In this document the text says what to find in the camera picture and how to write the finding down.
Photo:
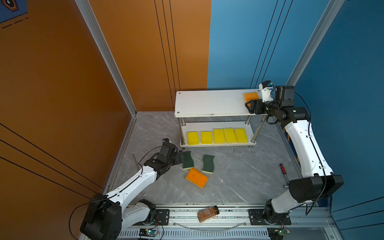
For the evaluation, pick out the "green circuit board left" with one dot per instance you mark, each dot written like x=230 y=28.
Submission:
x=148 y=233

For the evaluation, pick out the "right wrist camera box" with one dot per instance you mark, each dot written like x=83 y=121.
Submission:
x=266 y=89

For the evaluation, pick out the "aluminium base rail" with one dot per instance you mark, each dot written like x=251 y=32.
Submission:
x=232 y=223

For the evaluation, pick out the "aluminium corner post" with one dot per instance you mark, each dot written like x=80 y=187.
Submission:
x=325 y=21
x=101 y=42

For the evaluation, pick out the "aluminium corner post right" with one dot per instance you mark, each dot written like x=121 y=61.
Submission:
x=325 y=21

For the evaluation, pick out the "brown spice bottle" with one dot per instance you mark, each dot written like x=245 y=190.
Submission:
x=208 y=213

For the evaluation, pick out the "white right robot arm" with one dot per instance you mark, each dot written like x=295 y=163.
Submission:
x=318 y=179

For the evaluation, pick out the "yellow sponge stack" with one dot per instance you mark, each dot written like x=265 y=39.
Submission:
x=206 y=137

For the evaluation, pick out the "red handled screwdriver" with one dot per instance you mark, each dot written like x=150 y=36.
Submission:
x=285 y=175

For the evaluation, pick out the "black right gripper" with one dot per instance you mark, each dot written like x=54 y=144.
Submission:
x=258 y=103

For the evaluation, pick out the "green scouring sponge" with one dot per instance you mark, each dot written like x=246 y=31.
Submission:
x=208 y=166
x=188 y=161

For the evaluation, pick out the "orange sponge stack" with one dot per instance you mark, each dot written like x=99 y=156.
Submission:
x=251 y=96

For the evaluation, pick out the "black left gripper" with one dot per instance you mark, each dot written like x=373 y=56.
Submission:
x=181 y=155

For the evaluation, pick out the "white two-tier shelf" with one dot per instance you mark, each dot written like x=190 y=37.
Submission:
x=214 y=104

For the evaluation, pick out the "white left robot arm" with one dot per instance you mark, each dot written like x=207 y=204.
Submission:
x=120 y=201

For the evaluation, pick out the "circuit board right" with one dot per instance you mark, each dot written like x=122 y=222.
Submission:
x=279 y=233

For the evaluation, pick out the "aluminium corner post left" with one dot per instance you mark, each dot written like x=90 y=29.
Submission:
x=101 y=42

